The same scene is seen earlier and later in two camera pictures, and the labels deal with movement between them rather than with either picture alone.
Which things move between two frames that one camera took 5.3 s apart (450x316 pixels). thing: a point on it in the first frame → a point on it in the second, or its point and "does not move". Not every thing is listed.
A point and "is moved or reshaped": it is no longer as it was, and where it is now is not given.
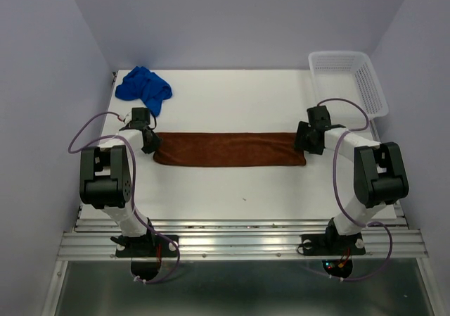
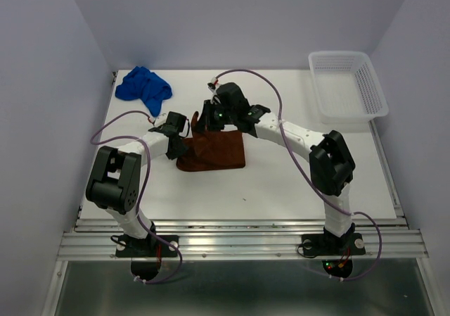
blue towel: (141, 84) does not move
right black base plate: (326, 244) does not move
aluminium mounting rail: (91, 238) does not move
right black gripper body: (303, 138) → (218, 116)
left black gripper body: (154, 144) → (176, 153)
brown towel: (228, 149) is moved or reshaped
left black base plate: (153, 245) does not move
